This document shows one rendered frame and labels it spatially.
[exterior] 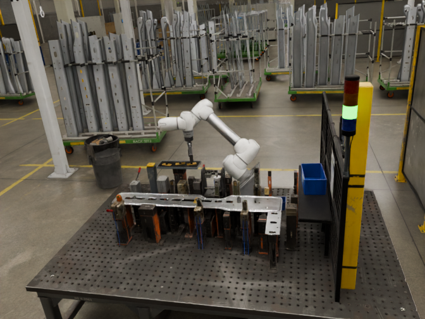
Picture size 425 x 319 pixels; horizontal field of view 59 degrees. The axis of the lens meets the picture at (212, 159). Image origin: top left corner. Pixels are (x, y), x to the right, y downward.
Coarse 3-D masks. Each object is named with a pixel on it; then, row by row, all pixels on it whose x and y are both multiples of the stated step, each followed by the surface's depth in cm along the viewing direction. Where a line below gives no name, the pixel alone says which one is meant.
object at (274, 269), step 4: (272, 232) 254; (272, 236) 251; (272, 240) 252; (272, 244) 254; (272, 248) 255; (272, 252) 258; (272, 256) 260; (272, 260) 261; (272, 264) 260; (276, 264) 267; (268, 268) 263; (272, 268) 262; (276, 268) 262; (268, 272) 260; (272, 272) 259; (276, 272) 259
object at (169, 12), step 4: (164, 0) 70; (168, 0) 67; (164, 4) 70; (168, 4) 67; (172, 4) 68; (168, 8) 68; (172, 8) 68; (168, 12) 68; (172, 12) 68; (168, 16) 71; (172, 16) 69; (168, 20) 70; (172, 20) 69; (172, 24) 70
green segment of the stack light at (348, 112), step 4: (344, 108) 184; (348, 108) 182; (352, 108) 181; (356, 108) 182; (344, 112) 184; (348, 112) 182; (352, 112) 182; (356, 112) 183; (344, 116) 185; (348, 116) 183; (352, 116) 183; (356, 116) 184
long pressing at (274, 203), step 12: (120, 192) 322; (132, 192) 320; (132, 204) 303; (156, 204) 299; (168, 204) 297; (180, 204) 295; (192, 204) 294; (204, 204) 293; (216, 204) 291; (228, 204) 290; (240, 204) 288; (252, 204) 287; (264, 204) 286; (276, 204) 284
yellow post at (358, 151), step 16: (368, 96) 191; (368, 112) 194; (368, 128) 197; (352, 144) 203; (352, 160) 206; (352, 176) 209; (352, 192) 213; (352, 208) 217; (352, 224) 221; (352, 240) 225; (352, 256) 230; (352, 272) 234; (352, 288) 239
